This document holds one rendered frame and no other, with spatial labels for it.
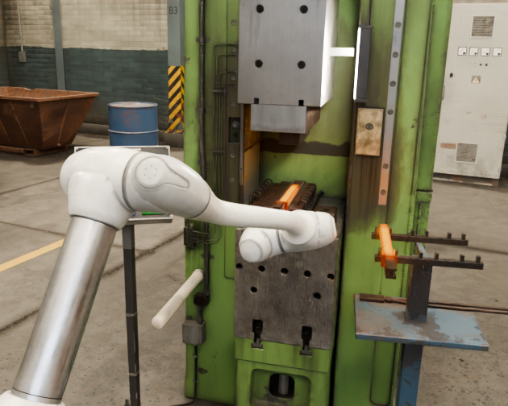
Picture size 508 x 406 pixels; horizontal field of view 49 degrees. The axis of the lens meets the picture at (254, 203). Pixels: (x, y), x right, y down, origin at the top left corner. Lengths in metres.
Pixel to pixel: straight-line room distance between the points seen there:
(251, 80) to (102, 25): 8.11
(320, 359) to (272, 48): 1.16
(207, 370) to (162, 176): 1.59
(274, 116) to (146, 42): 7.57
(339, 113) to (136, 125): 4.24
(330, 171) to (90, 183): 1.45
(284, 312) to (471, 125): 5.32
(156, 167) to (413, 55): 1.21
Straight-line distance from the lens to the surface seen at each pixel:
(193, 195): 1.18
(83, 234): 1.22
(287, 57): 1.97
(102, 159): 1.24
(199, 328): 2.43
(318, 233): 1.59
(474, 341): 1.87
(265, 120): 2.00
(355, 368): 2.44
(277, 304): 2.12
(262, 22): 1.99
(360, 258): 2.22
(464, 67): 7.12
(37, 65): 11.04
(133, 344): 2.36
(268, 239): 1.63
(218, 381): 2.60
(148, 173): 1.13
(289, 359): 2.23
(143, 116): 6.45
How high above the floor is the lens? 1.56
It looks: 16 degrees down
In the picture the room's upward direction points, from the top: 1 degrees clockwise
